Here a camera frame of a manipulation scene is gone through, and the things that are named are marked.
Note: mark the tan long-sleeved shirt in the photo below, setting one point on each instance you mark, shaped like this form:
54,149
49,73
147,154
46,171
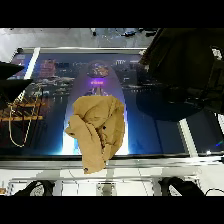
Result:
96,126

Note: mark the silver frame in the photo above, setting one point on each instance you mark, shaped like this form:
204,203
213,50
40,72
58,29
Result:
150,163

